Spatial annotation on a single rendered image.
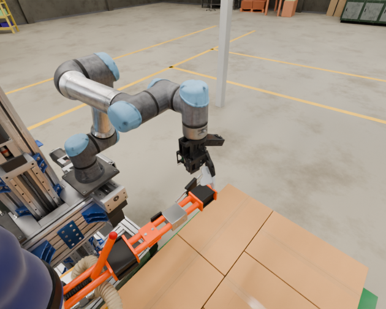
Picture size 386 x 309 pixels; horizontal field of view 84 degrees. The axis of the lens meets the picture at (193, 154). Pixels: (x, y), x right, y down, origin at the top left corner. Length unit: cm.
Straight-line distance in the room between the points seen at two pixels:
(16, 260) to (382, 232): 268
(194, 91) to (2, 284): 51
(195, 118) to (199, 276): 104
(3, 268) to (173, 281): 104
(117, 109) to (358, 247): 234
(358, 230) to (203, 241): 160
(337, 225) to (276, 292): 129
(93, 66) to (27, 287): 67
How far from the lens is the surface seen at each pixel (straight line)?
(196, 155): 67
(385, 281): 248
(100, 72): 91
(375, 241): 265
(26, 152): 127
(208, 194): 82
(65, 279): 93
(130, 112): 54
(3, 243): 53
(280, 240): 161
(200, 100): 55
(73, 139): 121
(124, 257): 74
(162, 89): 61
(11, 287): 53
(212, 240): 152
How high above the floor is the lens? 189
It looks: 41 degrees down
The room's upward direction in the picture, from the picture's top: 2 degrees counter-clockwise
